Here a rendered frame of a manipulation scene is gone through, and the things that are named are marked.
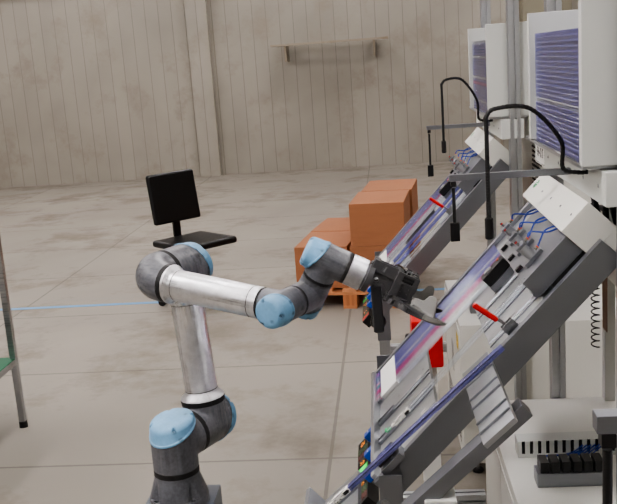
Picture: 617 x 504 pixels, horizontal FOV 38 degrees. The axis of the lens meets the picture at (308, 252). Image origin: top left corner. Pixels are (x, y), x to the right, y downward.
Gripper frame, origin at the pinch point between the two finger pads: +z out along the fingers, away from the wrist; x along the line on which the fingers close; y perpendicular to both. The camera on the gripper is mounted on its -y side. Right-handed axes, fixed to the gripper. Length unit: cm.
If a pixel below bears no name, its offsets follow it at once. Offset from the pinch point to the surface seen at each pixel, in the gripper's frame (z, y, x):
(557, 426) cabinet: 47, -21, 29
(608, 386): 61, -9, 45
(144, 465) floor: -56, -146, 146
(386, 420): 1.3, -31.8, 9.5
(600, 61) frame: 1, 65, -22
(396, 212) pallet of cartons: 18, -36, 371
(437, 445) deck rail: 7.6, -20.7, -21.1
